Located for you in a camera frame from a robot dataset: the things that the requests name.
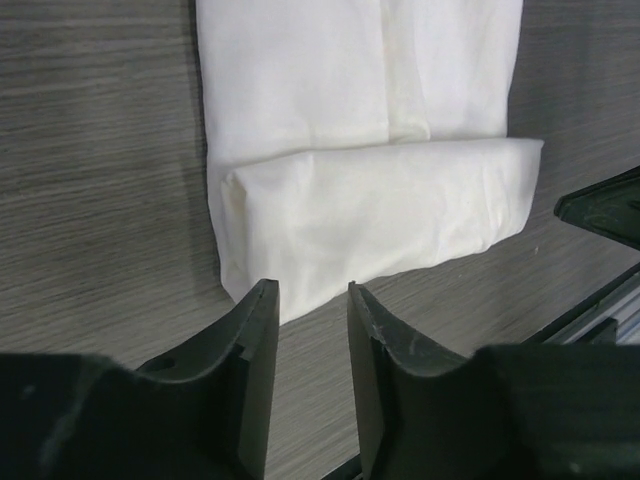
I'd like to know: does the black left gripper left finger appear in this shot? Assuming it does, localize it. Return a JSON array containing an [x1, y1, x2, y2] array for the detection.
[[1, 280, 279, 479]]

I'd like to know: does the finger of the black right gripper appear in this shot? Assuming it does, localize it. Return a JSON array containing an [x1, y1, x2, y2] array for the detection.
[[554, 167, 640, 248]]

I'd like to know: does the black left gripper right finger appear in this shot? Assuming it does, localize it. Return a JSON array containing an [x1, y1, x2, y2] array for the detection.
[[347, 283, 639, 479]]

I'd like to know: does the white t shirt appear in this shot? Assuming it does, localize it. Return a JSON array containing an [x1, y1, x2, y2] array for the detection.
[[196, 1, 543, 322]]

